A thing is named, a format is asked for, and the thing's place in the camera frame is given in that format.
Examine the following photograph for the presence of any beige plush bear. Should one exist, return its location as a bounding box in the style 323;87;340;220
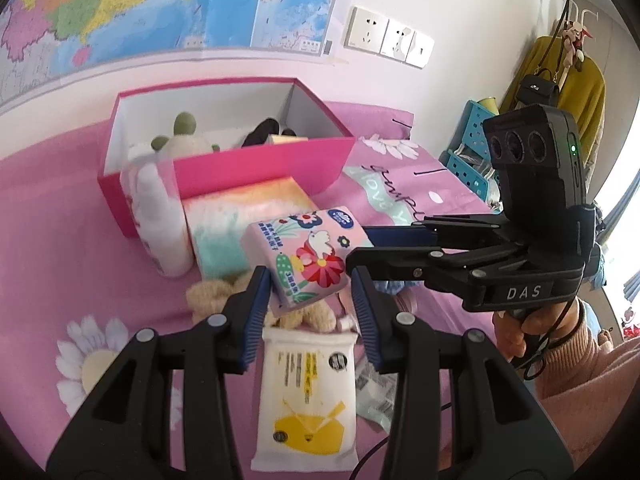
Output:
186;270;358;333

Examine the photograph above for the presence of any white wall switch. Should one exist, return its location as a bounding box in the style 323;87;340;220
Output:
405;30;435;70

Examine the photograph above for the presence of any green plush toy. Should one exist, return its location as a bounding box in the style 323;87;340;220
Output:
127;111;221;163

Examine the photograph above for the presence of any white yellow wet wipes pack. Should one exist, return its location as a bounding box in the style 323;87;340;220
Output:
250;327;360;473

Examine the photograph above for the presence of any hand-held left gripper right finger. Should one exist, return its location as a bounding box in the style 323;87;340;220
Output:
350;265;576;480

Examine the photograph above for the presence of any person's right hand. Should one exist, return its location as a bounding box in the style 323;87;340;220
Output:
492;297;586;386

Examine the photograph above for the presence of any black handbag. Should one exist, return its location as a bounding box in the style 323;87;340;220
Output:
515;74;561;108

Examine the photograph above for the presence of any pink floral tissue pack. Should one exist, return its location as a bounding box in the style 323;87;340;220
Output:
239;206;368;317

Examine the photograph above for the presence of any pastel tissue box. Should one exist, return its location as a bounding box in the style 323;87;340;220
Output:
181;176;373;281

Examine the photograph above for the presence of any black wrist cord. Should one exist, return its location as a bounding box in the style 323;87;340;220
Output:
522;300;586;373

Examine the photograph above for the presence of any pink printed bed sheet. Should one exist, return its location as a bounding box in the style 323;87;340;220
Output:
0;100;506;480

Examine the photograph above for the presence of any white wall socket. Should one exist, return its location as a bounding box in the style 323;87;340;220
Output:
345;6;388;53
380;17;416;61

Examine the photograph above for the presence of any black cloth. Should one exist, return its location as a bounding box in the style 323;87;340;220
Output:
240;117;297;150

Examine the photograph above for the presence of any white coat rack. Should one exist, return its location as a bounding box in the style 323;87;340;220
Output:
550;0;598;91

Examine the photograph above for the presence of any blue plastic basket rack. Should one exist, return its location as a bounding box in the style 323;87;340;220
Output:
442;99;503;206

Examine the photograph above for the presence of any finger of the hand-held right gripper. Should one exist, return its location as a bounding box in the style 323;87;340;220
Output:
345;245;521;293
364;214;511;251

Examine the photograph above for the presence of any yellow coat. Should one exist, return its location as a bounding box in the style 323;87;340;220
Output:
500;35;607;166

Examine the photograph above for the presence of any black cable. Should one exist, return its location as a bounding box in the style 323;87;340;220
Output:
350;432;393;480

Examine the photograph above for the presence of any colourful wall map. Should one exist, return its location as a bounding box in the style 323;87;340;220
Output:
0;0;348;106

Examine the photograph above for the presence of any pink cardboard box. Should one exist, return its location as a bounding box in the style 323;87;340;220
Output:
97;77;357;238

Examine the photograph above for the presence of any person's right forearm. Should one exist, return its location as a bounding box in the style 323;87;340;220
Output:
530;305;640;471

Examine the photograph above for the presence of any white pump lotion bottle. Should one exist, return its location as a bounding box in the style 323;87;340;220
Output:
120;155;195;278

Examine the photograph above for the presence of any hanging plush toy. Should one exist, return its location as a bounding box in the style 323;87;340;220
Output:
560;20;593;68

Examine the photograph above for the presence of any translucent printed plastic packet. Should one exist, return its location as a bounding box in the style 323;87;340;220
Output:
354;355;401;433

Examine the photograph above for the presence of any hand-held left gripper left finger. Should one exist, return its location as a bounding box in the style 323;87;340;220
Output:
46;265;273;480

